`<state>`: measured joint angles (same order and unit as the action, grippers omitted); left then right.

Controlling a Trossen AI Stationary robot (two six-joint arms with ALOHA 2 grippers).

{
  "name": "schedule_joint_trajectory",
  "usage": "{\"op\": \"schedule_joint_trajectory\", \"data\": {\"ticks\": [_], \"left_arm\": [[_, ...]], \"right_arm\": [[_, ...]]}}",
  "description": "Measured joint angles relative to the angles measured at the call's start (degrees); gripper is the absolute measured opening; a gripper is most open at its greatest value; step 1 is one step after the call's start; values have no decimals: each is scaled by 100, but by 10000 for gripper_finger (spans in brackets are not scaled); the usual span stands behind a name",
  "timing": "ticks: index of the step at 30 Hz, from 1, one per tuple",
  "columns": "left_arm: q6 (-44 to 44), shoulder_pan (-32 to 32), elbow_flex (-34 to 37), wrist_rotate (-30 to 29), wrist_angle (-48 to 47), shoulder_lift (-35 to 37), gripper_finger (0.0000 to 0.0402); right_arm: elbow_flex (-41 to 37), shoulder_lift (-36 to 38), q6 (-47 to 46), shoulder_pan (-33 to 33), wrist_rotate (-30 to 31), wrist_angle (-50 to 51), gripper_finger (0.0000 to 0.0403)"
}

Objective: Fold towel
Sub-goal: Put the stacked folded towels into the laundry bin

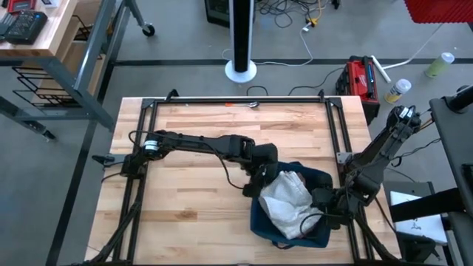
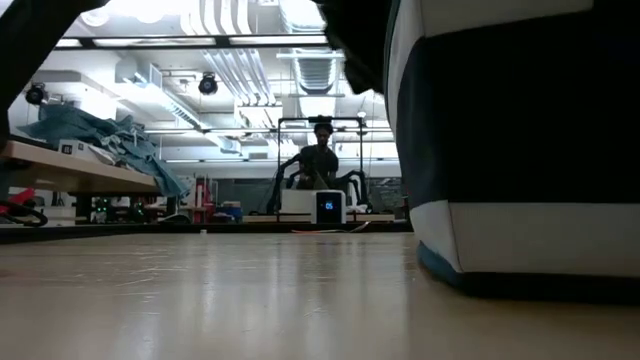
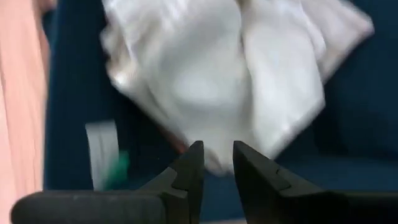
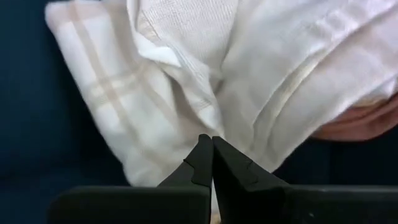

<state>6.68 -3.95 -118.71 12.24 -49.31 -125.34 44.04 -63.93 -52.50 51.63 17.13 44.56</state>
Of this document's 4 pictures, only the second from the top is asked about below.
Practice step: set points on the white device with blue display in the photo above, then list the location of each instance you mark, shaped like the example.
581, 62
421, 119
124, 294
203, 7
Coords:
329, 206

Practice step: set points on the black metal table frame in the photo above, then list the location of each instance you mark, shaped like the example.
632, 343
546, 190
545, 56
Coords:
200, 228

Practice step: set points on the teal cloth pile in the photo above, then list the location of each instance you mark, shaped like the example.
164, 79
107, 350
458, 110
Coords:
100, 132

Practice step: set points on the small blue box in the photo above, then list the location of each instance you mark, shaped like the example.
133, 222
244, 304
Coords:
230, 210

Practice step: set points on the red upright object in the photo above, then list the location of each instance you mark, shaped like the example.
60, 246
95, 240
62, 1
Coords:
204, 197

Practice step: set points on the person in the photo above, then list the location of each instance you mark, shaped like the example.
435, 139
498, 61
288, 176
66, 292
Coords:
319, 157

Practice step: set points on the black round lamp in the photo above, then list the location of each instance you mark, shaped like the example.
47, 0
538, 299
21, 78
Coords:
207, 84
36, 94

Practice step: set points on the wooden workbench with grey frame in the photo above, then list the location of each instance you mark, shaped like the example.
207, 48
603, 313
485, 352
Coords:
70, 172

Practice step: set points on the navy and white fabric basket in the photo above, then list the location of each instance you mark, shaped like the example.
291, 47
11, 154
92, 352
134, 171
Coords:
525, 150

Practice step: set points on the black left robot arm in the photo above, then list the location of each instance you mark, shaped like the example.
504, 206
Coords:
30, 50

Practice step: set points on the small white box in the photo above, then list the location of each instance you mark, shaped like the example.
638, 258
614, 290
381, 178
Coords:
80, 149

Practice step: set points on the thin black robot arm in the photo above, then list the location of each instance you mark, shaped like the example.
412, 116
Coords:
280, 182
357, 187

